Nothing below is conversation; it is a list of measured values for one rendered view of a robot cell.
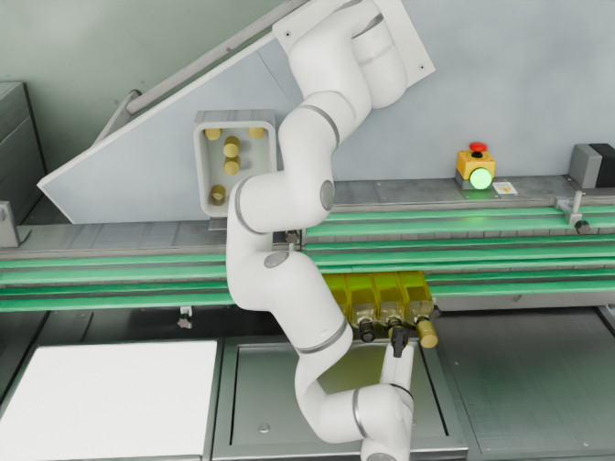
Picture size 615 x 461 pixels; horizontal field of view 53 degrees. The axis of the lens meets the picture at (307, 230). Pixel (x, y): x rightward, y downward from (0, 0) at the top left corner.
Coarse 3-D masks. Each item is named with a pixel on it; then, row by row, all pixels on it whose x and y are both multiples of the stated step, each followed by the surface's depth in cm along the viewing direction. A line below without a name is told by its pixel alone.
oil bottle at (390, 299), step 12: (372, 276) 134; (384, 276) 133; (396, 276) 133; (384, 288) 129; (396, 288) 129; (384, 300) 126; (396, 300) 126; (384, 312) 124; (396, 312) 124; (384, 324) 125
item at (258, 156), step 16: (224, 128) 136; (240, 128) 137; (272, 128) 130; (208, 144) 138; (240, 144) 138; (256, 144) 139; (272, 144) 131; (208, 160) 139; (224, 160) 140; (256, 160) 141; (272, 160) 133; (208, 176) 140; (224, 176) 142; (240, 176) 142; (208, 192) 140; (208, 208) 139; (224, 208) 140
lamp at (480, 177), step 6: (480, 168) 137; (474, 174) 137; (480, 174) 136; (486, 174) 136; (474, 180) 137; (480, 180) 136; (486, 180) 136; (474, 186) 138; (480, 186) 137; (486, 186) 137
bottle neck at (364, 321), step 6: (360, 318) 124; (366, 318) 123; (360, 324) 123; (366, 324) 122; (360, 330) 122; (366, 330) 120; (372, 330) 120; (366, 336) 122; (372, 336) 120; (366, 342) 121
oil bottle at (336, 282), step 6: (324, 276) 134; (330, 276) 134; (336, 276) 134; (342, 276) 134; (330, 282) 132; (336, 282) 132; (342, 282) 132; (330, 288) 130; (336, 288) 130; (342, 288) 130; (336, 294) 128; (342, 294) 128; (336, 300) 126; (342, 300) 126; (348, 300) 127; (342, 306) 124; (348, 306) 125; (342, 312) 124; (348, 312) 125; (348, 318) 125
